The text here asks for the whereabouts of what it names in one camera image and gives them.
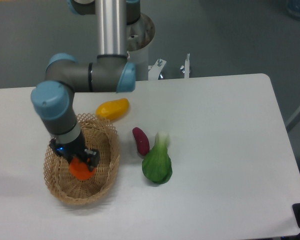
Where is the green bok choy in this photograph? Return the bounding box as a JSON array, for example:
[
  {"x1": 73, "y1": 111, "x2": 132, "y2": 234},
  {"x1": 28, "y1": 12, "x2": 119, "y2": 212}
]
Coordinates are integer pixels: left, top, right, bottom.
[{"x1": 142, "y1": 131, "x2": 173, "y2": 185}]

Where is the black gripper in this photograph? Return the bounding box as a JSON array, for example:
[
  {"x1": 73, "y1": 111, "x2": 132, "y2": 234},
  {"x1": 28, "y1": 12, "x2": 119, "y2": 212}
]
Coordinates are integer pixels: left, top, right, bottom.
[{"x1": 49, "y1": 133, "x2": 100, "y2": 172}]

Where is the woven wicker basket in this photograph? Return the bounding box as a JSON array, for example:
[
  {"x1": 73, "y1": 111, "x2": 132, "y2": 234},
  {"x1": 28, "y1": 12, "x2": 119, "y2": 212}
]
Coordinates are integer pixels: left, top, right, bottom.
[{"x1": 43, "y1": 113, "x2": 120, "y2": 205}]

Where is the orange fruit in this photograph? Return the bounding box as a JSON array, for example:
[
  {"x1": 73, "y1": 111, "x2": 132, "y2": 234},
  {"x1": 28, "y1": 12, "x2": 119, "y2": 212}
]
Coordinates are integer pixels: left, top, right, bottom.
[{"x1": 69, "y1": 157, "x2": 96, "y2": 181}]

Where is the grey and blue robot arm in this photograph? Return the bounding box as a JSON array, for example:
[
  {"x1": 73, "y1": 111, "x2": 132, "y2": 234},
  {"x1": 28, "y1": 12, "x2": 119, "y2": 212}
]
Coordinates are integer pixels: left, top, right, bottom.
[{"x1": 30, "y1": 0, "x2": 141, "y2": 171}]

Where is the purple sweet potato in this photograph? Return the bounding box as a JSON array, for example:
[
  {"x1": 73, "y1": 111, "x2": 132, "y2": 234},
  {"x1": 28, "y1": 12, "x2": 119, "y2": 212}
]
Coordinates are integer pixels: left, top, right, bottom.
[{"x1": 132, "y1": 127, "x2": 150, "y2": 156}]

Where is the yellow mango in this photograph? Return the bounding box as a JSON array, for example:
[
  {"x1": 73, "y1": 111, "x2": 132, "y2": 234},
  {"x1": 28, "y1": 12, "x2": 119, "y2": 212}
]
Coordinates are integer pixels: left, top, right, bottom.
[{"x1": 95, "y1": 98, "x2": 130, "y2": 121}]

